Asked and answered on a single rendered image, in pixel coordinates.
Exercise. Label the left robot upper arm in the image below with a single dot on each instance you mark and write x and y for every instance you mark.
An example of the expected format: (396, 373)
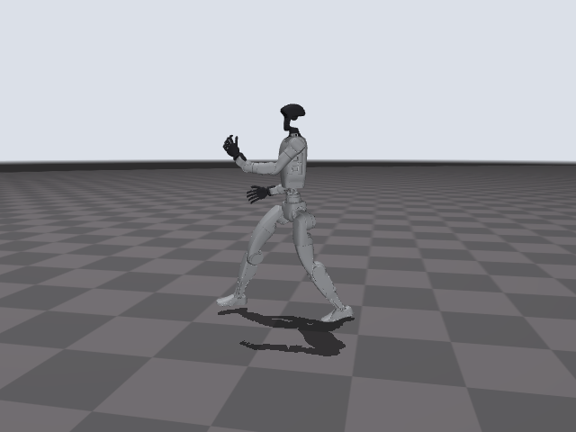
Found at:
(294, 148)

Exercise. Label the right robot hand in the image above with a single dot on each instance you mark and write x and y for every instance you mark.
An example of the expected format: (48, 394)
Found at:
(260, 192)

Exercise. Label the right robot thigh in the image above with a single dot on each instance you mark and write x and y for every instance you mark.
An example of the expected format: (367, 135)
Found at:
(263, 231)

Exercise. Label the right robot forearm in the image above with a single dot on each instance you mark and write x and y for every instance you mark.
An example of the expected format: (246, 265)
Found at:
(278, 190)

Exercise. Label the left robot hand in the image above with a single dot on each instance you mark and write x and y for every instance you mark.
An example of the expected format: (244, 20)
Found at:
(233, 149)

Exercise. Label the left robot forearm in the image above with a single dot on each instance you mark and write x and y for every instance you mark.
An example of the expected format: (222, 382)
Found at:
(257, 168)

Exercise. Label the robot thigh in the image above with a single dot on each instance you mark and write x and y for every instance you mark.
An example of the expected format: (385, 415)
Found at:
(263, 231)
(303, 241)

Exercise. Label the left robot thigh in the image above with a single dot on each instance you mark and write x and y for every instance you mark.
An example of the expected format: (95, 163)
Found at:
(303, 241)

